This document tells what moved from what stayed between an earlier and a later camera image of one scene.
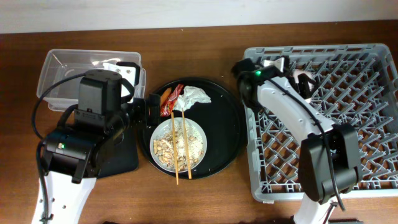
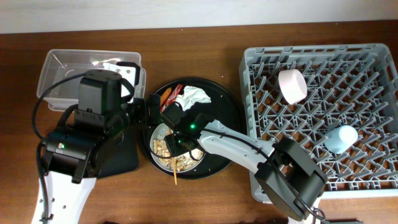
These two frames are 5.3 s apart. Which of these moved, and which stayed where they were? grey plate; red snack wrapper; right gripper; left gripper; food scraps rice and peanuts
Moved: right gripper
Stayed: food scraps rice and peanuts; red snack wrapper; grey plate; left gripper
